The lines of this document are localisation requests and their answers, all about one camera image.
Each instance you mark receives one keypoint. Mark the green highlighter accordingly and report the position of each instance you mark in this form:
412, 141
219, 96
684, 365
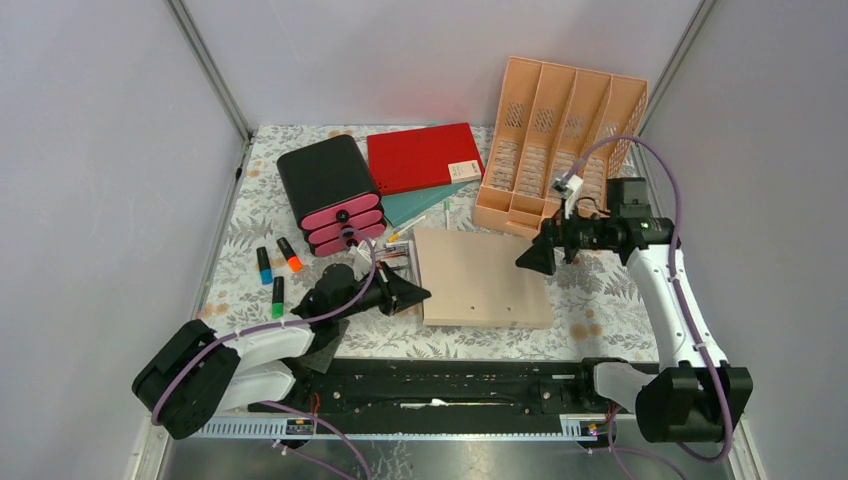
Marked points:
278, 297

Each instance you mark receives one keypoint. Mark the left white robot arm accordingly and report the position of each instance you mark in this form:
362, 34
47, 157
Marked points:
199, 373

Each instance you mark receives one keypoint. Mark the orange highlighter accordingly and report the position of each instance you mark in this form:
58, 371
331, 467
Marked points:
290, 256

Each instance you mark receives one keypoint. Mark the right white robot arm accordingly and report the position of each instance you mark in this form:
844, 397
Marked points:
696, 396

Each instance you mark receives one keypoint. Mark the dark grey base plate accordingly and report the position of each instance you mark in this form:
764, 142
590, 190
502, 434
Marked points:
324, 348

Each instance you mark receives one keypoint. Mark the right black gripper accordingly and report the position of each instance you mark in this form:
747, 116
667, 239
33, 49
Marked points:
540, 257

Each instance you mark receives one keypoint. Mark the red folder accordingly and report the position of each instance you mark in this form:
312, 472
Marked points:
423, 158

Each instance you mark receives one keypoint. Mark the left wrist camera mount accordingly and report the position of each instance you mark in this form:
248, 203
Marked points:
363, 254

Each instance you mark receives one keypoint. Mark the black mounting rail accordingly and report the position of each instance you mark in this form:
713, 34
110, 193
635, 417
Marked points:
447, 397

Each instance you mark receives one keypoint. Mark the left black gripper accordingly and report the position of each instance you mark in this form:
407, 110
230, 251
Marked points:
404, 294

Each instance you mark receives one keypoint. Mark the yellow tipped white marker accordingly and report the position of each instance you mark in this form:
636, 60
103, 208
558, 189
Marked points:
402, 231

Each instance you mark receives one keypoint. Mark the peach plastic file organizer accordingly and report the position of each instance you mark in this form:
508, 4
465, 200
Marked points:
548, 116

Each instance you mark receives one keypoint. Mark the blue highlighter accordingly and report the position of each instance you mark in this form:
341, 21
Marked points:
264, 266

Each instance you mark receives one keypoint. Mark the black pink drawer box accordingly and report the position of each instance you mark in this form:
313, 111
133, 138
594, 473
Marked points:
333, 196

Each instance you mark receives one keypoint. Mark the teal folder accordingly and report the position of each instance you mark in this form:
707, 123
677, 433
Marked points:
402, 207

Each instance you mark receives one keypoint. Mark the beige folder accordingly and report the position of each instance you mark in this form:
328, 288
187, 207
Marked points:
474, 282

